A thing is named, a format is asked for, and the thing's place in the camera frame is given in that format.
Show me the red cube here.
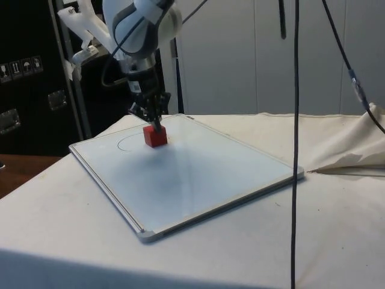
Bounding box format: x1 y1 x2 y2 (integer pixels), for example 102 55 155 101
142 125 168 149

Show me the black cable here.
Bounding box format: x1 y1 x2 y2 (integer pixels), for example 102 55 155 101
321 0 385 134
289 0 301 289
181 0 211 24
100 0 177 89

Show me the whiteboard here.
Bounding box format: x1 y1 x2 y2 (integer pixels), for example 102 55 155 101
69 113 306 244

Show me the black strap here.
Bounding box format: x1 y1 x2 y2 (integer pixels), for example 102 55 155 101
277 0 288 40

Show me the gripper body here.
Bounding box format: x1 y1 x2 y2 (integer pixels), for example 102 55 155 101
125 68 159 101

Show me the white plastic bracket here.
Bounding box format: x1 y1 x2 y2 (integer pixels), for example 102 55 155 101
56 0 112 54

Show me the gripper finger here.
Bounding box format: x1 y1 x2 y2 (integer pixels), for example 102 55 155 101
152 93 173 129
128 99 162 133

